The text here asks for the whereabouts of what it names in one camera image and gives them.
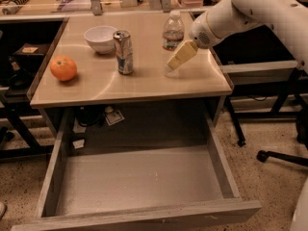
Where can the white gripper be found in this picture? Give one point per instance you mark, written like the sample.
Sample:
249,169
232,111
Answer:
199,33

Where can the clear plastic water bottle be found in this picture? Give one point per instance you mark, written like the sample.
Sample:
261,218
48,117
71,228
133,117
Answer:
172,36

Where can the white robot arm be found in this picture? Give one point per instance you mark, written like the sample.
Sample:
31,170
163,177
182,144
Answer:
288,19

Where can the open grey wooden drawer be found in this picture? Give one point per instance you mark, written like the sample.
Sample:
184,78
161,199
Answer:
164,172

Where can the silver energy drink can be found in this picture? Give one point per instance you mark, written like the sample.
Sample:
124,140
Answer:
124,52

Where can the white bowl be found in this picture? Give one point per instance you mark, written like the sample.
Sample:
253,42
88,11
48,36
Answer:
100,39

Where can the paper tag under table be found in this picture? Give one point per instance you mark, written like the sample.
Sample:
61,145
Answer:
114,117

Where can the orange fruit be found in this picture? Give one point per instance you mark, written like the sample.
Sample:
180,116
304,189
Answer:
63,68

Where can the black office chair base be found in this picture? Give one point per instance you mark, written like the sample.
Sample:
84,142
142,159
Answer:
301,126

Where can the black box with label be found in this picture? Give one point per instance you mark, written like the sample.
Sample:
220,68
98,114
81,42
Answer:
30,56

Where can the black coiled spring tool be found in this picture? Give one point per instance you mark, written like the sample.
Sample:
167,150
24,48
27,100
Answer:
13,6

